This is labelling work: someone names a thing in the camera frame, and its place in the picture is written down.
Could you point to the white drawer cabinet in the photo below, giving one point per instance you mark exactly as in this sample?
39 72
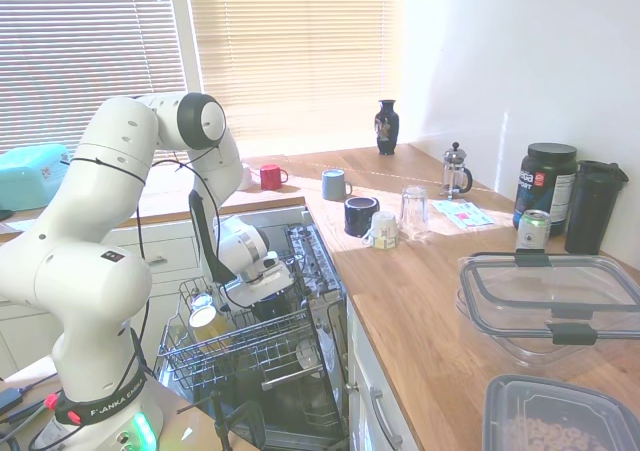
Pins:
170 241

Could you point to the plain white mug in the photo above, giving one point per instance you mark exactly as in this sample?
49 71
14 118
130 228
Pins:
248 177

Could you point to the stainless steel dishwasher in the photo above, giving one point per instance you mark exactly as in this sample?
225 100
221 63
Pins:
312 251

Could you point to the red mug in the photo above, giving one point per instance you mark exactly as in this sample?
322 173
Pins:
271 177

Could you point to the glass French press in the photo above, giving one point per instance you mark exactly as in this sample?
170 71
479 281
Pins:
454 173

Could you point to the printed paper leaflet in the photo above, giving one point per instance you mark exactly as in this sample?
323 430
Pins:
462 213

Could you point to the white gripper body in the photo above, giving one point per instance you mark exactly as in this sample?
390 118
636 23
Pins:
260 286

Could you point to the teal plastic box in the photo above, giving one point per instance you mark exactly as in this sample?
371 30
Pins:
27 176

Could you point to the clear drinking glass in rack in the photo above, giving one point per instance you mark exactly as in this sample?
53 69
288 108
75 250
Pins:
201 301

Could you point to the grey blue mug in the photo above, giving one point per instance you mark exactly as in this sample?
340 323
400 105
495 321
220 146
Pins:
332 185

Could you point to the clear lidded food container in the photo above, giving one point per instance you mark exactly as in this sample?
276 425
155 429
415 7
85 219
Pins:
545 296

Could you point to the white window blind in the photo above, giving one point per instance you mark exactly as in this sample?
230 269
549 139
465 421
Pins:
90 51

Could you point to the clear tall glass tumbler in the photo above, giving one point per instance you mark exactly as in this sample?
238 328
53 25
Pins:
415 211

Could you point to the beige window blind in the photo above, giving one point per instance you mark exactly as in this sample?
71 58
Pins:
295 56

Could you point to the black painted vase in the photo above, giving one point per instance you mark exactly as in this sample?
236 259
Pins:
387 128

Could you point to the grey container with cereal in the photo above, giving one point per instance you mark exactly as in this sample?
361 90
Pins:
550 416

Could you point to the black camera stand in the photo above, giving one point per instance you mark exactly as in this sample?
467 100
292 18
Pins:
240 421

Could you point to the white ceramic cup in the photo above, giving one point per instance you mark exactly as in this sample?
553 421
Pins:
307 355

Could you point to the white drink can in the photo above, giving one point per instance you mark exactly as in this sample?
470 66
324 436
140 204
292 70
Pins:
533 231

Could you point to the navy mug with white rim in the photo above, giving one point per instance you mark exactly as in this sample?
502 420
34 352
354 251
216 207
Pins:
359 218

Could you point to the white printed cup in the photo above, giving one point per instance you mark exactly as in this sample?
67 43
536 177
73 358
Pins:
382 231

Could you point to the dark blue ceramic mug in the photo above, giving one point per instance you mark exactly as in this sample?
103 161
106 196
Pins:
270 310

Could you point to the black protein powder tub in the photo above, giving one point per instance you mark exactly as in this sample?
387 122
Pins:
542 186

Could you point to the black shaker bottle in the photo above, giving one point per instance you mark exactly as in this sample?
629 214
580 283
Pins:
590 206

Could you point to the yellow ceramic mug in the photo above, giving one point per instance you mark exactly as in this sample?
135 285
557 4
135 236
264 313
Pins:
210 328

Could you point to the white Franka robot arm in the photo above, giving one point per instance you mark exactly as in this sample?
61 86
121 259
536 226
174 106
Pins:
100 171

